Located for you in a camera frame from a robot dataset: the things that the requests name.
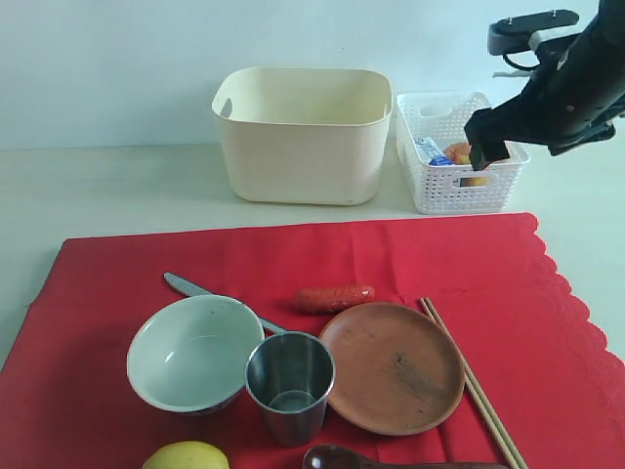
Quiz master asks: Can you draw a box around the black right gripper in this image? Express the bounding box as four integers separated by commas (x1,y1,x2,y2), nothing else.
464,1,624,170

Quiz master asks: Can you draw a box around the fried chicken piece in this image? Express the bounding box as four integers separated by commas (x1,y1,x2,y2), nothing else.
444,142,471,159

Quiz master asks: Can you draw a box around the yellow cheese wedge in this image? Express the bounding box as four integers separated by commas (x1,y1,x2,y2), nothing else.
450,152,489,188

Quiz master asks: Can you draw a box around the blue white milk carton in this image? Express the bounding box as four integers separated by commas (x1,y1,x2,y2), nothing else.
414,137,453,167

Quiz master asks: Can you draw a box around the red sausage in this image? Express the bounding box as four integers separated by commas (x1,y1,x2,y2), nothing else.
293,284,376,314

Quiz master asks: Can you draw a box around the white perforated plastic basket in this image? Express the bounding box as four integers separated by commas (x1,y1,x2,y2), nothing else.
396,91,529,215

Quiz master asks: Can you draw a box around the cream plastic tub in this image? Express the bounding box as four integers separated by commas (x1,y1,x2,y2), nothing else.
212,66,393,206

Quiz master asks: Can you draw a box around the brown wooden plate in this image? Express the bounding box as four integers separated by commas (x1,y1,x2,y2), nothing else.
319,302,465,436

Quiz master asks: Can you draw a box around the wooden chopstick left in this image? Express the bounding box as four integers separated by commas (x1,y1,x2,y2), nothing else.
419,298,521,469

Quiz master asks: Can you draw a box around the wooden chopstick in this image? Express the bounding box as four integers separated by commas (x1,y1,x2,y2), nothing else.
419,298,521,469
424,297,529,469

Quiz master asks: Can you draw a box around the wooden chopstick right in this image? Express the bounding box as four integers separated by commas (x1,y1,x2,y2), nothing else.
424,297,529,469

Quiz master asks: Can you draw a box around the red table cloth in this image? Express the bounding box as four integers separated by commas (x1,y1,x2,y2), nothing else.
1,213,624,468

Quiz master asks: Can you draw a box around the stainless steel cup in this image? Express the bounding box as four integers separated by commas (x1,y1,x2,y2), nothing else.
244,331,336,448

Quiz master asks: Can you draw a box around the metal table knife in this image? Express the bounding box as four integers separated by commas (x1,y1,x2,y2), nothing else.
163,272,286,334

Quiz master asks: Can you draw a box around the dark wooden spoon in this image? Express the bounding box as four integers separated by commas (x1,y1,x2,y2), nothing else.
302,444,505,469

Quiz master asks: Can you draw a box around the pale green ceramic bowl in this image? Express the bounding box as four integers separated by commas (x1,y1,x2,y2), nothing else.
126,295,266,414

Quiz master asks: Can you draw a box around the yellow lemon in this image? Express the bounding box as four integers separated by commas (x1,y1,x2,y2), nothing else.
142,441,229,469

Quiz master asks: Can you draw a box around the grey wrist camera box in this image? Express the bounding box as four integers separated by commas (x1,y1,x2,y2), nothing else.
487,9,579,56

